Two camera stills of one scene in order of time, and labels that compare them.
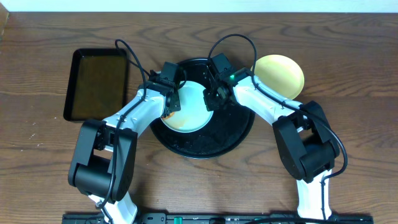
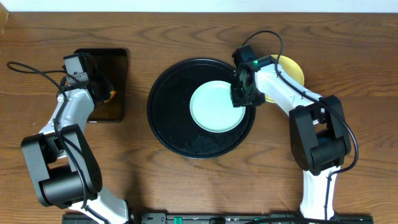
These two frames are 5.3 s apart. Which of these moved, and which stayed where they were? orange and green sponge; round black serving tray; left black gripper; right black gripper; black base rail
Moved: orange and green sponge; left black gripper; right black gripper
Stayed: black base rail; round black serving tray
